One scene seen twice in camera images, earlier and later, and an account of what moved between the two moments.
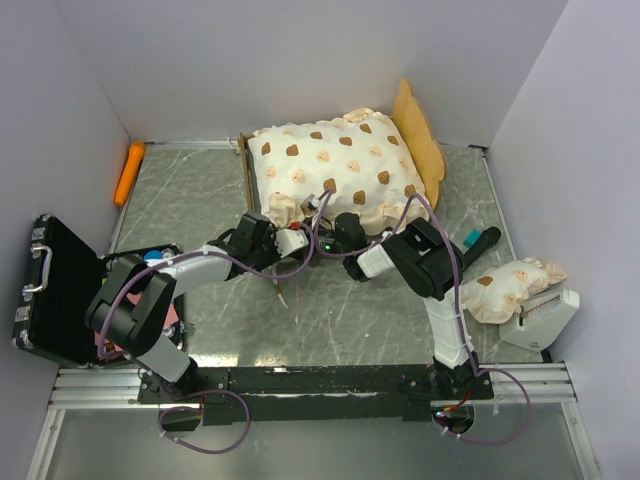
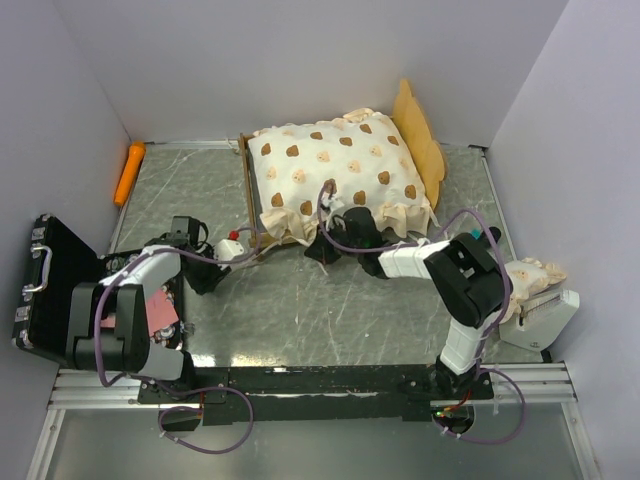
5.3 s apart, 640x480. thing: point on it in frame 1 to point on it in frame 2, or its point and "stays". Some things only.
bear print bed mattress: (356, 163) stays
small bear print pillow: (495, 295) stays
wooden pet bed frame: (421, 139) stays
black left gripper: (271, 238) to (202, 286)
